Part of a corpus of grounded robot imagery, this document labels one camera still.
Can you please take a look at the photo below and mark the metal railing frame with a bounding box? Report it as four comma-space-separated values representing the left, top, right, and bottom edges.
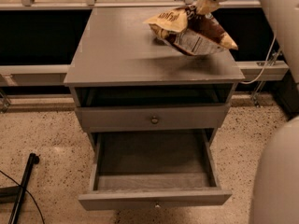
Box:
0, 0, 288, 113

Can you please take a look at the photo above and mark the open grey middle drawer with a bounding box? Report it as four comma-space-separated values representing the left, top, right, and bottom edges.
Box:
78, 130, 232, 211

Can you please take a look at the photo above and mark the closed grey top drawer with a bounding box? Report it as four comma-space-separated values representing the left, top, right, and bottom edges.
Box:
75, 105, 230, 133

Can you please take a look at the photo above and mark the round top drawer knob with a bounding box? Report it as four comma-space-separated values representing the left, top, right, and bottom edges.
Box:
151, 117, 159, 124

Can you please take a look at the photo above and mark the white hanging cable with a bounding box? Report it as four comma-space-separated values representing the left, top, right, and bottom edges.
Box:
239, 35, 278, 86

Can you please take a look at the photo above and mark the brown chip bag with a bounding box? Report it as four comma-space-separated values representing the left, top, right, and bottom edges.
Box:
145, 6, 238, 56

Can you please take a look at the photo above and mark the black floor cable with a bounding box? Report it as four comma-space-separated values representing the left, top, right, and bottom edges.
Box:
0, 170, 46, 224

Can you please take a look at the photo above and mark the black stand leg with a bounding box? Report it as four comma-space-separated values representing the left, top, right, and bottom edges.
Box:
0, 153, 39, 224

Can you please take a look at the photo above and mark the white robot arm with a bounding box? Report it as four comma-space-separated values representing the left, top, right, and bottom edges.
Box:
249, 0, 299, 224

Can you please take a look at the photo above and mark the grey wooden drawer cabinet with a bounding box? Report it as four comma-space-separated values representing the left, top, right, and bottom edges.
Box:
63, 6, 245, 151

